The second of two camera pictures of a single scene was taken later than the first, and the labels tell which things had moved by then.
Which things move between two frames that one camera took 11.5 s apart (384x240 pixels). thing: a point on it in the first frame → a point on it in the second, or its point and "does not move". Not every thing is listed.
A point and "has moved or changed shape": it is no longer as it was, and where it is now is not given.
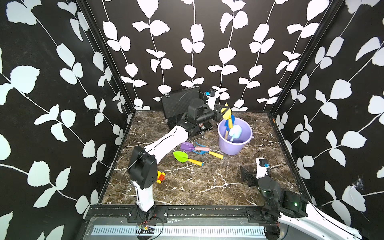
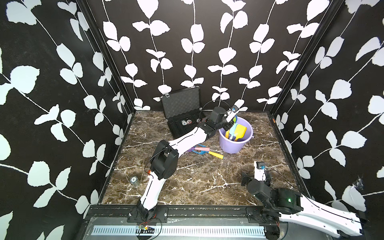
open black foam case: [178, 108] does not move
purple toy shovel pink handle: [189, 147] does not move
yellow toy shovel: [227, 115] has moved or changed shape
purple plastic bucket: [236, 146] does not move
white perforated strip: [180, 230] does not move
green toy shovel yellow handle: [182, 157] → [227, 134]
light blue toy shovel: [235, 132] does not move
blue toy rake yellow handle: [210, 153] does not move
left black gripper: [216, 112] → [229, 125]
